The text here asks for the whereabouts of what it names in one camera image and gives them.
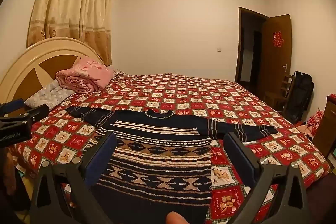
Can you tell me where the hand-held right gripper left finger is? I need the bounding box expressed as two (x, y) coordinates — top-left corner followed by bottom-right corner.
(28, 132), (117, 224)

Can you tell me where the red checked printed bedspread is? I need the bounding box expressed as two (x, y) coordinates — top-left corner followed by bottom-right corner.
(13, 72), (331, 224)

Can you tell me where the person's right hand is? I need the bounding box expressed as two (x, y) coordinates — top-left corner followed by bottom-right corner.
(166, 211), (188, 224)

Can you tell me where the navy patterned knit sweater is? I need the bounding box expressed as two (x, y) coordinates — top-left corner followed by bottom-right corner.
(66, 106), (278, 224)

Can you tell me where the brown wooden cabinet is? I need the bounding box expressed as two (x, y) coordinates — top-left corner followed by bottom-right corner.
(312, 94), (336, 159)

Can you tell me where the grey floral pillow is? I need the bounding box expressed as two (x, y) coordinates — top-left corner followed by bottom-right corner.
(24, 80), (75, 110)

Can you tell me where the cream wooden headboard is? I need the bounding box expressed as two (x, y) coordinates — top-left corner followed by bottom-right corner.
(0, 37), (105, 109)

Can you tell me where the brown wooden door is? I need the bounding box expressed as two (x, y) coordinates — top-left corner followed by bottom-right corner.
(259, 14), (293, 109)

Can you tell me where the black bag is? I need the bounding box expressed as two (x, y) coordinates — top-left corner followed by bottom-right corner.
(285, 71), (315, 123)

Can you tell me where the red checked cloth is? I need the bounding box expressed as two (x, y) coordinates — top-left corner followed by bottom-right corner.
(307, 109), (324, 132)

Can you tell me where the wooden chair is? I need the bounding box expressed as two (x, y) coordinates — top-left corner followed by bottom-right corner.
(264, 74), (296, 111)

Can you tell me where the beige floral curtain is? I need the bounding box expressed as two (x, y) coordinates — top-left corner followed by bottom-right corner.
(26, 0), (118, 67)

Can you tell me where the pink folded blanket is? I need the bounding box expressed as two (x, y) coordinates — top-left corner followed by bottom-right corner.
(56, 57), (114, 94)

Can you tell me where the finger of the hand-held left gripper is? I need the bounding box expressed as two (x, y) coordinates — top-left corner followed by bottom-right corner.
(0, 99), (25, 117)
(16, 104), (50, 127)

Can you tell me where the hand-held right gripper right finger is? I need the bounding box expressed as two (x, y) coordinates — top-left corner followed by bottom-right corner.
(223, 132), (311, 224)

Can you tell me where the red paper door decoration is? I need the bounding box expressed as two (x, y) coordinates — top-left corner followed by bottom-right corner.
(273, 31), (284, 47)

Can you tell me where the dark wooden door frame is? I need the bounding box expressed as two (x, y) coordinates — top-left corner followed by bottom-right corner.
(235, 6), (268, 85)

